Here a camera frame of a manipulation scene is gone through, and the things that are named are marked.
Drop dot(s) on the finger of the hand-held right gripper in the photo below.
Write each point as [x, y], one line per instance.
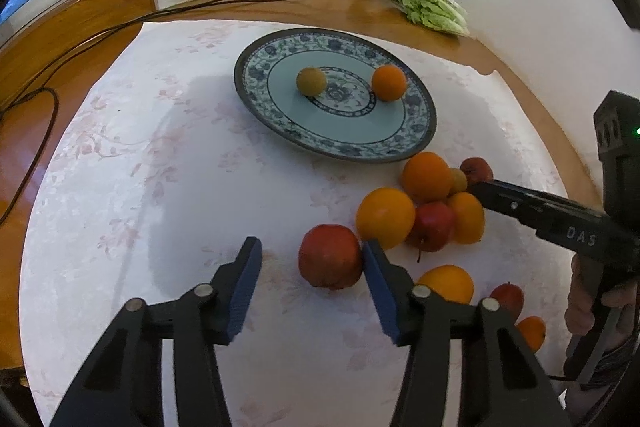
[505, 204]

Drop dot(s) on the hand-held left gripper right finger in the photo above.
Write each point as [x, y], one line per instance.
[380, 292]

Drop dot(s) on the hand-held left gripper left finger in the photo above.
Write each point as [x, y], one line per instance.
[245, 289]

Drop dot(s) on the orange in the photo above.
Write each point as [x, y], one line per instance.
[389, 82]
[385, 217]
[531, 332]
[426, 177]
[446, 284]
[468, 217]

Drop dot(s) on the large red apple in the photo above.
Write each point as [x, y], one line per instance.
[330, 257]

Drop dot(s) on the blue patterned porcelain plate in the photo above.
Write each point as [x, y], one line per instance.
[300, 117]

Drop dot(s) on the person's right forearm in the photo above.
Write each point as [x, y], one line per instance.
[612, 364]

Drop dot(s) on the person's right hand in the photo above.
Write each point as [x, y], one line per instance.
[580, 302]

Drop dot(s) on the brownish green kiwi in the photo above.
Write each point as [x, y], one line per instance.
[311, 81]
[458, 181]

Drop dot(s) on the white floral tablecloth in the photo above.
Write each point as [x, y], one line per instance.
[175, 167]

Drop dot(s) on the bagged green lettuce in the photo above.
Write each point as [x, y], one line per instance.
[432, 9]

